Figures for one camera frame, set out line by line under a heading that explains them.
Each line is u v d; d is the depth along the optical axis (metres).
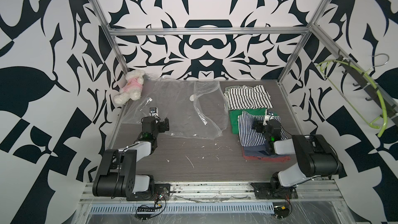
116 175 0.44
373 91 0.55
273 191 0.68
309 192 0.76
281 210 0.71
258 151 0.83
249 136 0.85
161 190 0.73
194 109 0.94
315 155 0.46
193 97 0.99
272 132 0.73
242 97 1.08
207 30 0.93
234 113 0.99
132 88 1.04
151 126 0.69
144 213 0.71
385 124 0.52
